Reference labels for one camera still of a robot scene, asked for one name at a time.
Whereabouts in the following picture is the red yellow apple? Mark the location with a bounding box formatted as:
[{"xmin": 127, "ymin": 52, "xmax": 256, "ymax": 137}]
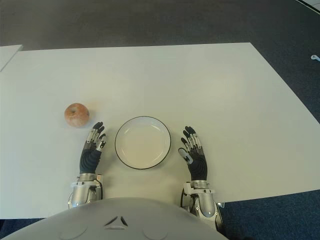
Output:
[{"xmin": 64, "ymin": 102, "xmax": 90, "ymax": 128}]

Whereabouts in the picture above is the grey robot torso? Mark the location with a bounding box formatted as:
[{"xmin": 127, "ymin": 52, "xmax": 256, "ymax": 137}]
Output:
[{"xmin": 0, "ymin": 197, "xmax": 228, "ymax": 240}]

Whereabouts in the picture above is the white plate with black rim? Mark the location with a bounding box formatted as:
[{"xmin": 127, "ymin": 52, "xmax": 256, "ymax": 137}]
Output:
[{"xmin": 114, "ymin": 115, "xmax": 173, "ymax": 171}]

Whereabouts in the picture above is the neighbouring white table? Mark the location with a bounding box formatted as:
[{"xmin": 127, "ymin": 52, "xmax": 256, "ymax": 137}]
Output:
[{"xmin": 0, "ymin": 44, "xmax": 24, "ymax": 73}]

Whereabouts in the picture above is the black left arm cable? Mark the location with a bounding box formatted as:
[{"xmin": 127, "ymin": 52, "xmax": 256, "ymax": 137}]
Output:
[{"xmin": 96, "ymin": 179, "xmax": 105, "ymax": 200}]

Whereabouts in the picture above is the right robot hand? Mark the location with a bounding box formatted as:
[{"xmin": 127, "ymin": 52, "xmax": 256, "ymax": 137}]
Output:
[{"xmin": 177, "ymin": 125, "xmax": 209, "ymax": 181}]

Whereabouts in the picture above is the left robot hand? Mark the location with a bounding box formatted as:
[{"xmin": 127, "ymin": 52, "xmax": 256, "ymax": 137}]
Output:
[{"xmin": 79, "ymin": 121, "xmax": 108, "ymax": 175}]

